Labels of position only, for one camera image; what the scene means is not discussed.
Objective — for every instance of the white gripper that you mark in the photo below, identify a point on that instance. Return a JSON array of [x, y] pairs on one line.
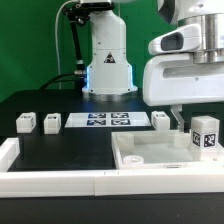
[[174, 77]]

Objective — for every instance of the white square table top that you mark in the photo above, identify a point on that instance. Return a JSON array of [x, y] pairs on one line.
[[160, 150]]

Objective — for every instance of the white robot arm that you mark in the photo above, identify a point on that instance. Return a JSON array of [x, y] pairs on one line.
[[109, 76]]

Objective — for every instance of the white marker sheet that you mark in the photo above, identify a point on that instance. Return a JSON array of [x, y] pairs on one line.
[[107, 119]]

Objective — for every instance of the white U-shaped fence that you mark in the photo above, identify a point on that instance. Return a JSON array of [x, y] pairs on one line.
[[208, 177]]

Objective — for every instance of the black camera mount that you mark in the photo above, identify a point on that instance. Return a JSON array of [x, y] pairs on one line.
[[79, 13]]

